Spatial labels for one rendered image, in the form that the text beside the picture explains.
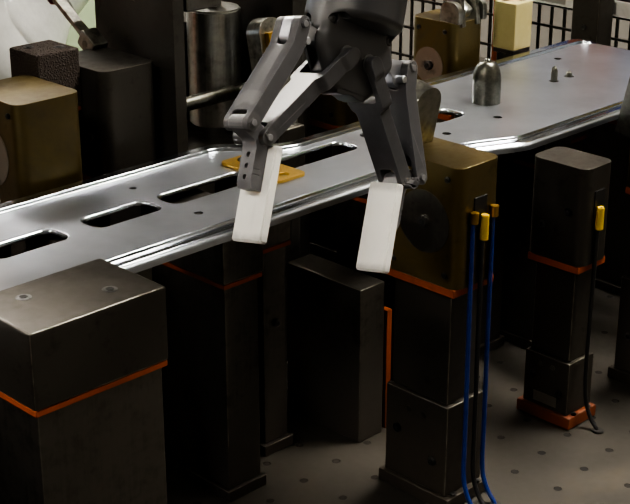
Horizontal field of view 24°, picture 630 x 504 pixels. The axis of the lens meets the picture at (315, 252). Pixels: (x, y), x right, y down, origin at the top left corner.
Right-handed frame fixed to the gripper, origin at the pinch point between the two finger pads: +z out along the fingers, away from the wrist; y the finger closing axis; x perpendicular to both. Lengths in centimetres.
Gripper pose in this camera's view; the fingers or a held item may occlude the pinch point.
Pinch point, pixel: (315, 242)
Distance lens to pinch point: 108.2
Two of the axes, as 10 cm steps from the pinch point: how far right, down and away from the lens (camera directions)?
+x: 7.2, 0.8, -6.9
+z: -1.7, 9.8, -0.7
